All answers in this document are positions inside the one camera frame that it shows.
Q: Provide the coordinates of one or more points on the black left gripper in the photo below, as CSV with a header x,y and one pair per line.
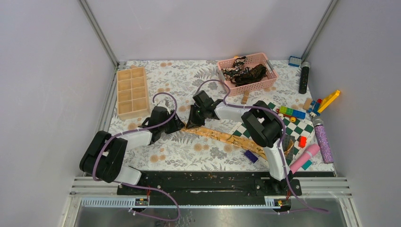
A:
x,y
177,125

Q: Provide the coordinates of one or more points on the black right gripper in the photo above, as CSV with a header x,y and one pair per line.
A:
x,y
193,122

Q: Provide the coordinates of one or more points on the wooden compartment tray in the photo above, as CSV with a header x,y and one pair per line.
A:
x,y
132,93

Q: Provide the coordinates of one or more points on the yellow patterned tie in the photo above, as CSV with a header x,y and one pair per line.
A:
x,y
236,141

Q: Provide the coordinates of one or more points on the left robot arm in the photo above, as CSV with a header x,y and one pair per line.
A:
x,y
105,154

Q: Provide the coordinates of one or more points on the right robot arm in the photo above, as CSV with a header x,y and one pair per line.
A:
x,y
265,127

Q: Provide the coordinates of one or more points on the floral table cloth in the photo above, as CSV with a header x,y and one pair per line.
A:
x,y
173,83

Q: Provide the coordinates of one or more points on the curved wooden block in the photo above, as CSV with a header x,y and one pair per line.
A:
x,y
245,97

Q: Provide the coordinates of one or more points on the black floral tie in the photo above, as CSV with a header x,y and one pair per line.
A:
x,y
240,75

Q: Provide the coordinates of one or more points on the purple lego brick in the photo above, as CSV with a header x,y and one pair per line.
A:
x,y
251,156

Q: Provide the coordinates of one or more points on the pink plastic basket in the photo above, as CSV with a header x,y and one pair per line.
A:
x,y
252,61

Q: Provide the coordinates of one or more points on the dark grey lego plate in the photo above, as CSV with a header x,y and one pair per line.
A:
x,y
288,145

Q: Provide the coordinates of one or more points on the green white chessboard mat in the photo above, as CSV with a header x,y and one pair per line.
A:
x,y
296,129

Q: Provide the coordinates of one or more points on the red lego brick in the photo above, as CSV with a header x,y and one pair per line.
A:
x,y
302,141

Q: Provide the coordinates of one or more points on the pink marker pen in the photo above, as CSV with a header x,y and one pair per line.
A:
x,y
309,153

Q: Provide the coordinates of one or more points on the blue white lego brick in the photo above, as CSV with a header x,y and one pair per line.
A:
x,y
294,61

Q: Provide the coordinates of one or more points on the colourful lego brick pile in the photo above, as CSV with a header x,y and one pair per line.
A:
x,y
310,107

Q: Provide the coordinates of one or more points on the teal small block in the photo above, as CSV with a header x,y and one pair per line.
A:
x,y
307,164

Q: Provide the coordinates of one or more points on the purple glitter tube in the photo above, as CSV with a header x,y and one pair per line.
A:
x,y
322,140

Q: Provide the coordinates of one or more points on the yellow triangle toy block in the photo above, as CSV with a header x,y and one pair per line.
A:
x,y
327,101

